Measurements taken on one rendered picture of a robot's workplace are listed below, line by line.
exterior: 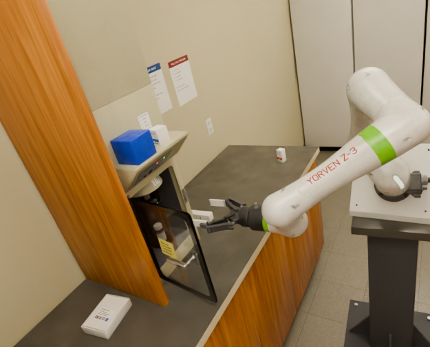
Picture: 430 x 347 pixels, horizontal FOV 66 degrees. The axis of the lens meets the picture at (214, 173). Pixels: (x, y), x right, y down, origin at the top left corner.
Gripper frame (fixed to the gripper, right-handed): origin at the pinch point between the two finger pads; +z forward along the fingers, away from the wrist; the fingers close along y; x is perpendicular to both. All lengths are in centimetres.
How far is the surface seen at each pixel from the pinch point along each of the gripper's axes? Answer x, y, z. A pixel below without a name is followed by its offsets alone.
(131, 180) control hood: -24.4, 17.5, 12.4
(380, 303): 81, -42, -58
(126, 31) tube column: -69, -10, 18
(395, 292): 72, -43, -64
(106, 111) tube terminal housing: -47, 10, 19
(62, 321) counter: 28, 45, 52
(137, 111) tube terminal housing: -41.7, -2.9, 18.8
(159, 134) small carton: -32.6, -2.1, 11.0
